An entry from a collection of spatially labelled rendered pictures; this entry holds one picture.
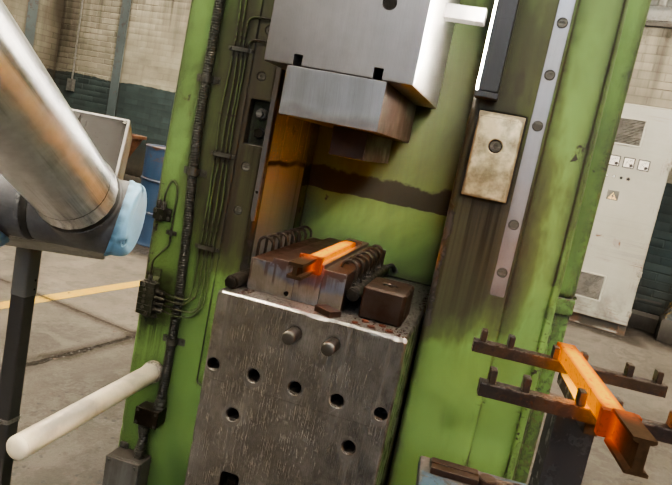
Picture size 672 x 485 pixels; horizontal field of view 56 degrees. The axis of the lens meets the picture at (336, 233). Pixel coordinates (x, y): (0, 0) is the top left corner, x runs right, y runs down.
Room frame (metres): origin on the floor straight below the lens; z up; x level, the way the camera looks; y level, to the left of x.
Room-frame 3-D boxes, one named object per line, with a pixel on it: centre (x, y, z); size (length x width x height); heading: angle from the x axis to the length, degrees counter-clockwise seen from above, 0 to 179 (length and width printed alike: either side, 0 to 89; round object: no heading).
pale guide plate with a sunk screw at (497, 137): (1.28, -0.28, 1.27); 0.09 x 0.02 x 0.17; 77
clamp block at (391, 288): (1.24, -0.13, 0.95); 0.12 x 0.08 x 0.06; 167
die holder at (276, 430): (1.42, -0.05, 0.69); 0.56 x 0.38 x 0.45; 167
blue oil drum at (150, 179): (5.76, 1.56, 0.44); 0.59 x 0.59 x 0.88
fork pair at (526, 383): (0.94, -0.29, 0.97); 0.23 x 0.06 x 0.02; 171
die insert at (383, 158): (1.46, -0.02, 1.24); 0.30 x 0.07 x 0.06; 167
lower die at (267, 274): (1.43, 0.01, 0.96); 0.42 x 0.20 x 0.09; 167
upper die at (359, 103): (1.43, 0.01, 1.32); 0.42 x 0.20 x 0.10; 167
